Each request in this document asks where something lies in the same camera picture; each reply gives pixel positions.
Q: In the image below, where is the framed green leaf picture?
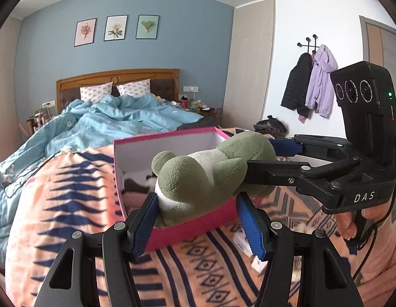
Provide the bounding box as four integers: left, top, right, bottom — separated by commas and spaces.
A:
136, 15, 159, 39

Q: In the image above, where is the white patterned pillow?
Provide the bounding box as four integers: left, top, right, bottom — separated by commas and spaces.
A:
80, 82, 113, 102
117, 79, 151, 97

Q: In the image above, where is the orange patterned blanket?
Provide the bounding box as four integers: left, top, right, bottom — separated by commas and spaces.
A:
4, 128, 355, 307

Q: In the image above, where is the black jacket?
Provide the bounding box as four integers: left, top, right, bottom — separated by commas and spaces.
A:
281, 53, 313, 117

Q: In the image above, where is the pile of dark clothes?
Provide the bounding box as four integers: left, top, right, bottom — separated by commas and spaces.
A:
254, 115, 288, 135

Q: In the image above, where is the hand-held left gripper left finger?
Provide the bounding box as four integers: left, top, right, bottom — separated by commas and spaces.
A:
33, 192, 158, 307

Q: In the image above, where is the cartoon print tissue pack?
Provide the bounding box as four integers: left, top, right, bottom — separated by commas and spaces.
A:
232, 229, 253, 258

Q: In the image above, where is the black cable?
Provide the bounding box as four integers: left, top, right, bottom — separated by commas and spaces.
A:
351, 192, 395, 282

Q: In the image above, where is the dark grey cloth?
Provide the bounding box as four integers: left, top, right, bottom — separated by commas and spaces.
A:
176, 117, 218, 131

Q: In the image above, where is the framed white flower picture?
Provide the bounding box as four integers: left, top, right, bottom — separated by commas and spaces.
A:
104, 15, 128, 41

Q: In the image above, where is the wooden nightstand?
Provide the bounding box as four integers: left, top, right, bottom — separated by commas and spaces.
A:
198, 107, 224, 127

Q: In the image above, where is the person's right forearm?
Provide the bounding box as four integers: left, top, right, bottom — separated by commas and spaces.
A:
342, 211, 396, 307

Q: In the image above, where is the lilac hooded jacket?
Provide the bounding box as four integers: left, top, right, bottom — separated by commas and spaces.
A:
305, 45, 338, 119

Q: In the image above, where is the dark brown plush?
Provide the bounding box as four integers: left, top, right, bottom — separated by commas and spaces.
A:
123, 173, 157, 195

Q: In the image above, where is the pink cardboard box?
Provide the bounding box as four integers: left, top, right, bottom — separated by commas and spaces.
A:
113, 126, 259, 251

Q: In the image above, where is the framed pink flower picture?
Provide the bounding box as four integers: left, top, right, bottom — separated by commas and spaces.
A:
74, 18, 97, 47

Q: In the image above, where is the light blue duvet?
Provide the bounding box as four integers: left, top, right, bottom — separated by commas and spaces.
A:
0, 93, 201, 240

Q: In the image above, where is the person's right hand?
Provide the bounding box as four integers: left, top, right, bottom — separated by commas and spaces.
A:
335, 213, 360, 249

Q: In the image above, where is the green frog plush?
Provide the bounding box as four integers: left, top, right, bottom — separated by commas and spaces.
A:
151, 131, 277, 226

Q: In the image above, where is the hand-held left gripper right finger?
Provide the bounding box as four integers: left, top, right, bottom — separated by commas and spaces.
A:
236, 192, 366, 307

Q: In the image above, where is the row of cosmetic bottles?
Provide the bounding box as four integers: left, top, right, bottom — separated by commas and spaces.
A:
27, 109, 52, 135

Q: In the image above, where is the wooden bed headboard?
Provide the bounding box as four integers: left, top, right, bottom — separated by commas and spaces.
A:
56, 68, 180, 116

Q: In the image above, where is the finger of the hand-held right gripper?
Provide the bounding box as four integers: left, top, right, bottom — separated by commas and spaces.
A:
245, 157, 361, 199
269, 134, 352, 163

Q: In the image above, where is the black wall coat rack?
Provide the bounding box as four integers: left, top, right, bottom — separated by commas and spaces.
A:
297, 35, 320, 55

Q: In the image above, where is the pink knitted bear plush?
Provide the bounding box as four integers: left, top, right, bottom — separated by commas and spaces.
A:
121, 192, 151, 212

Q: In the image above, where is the wardrobe door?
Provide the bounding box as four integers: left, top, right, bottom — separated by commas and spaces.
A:
359, 15, 396, 80

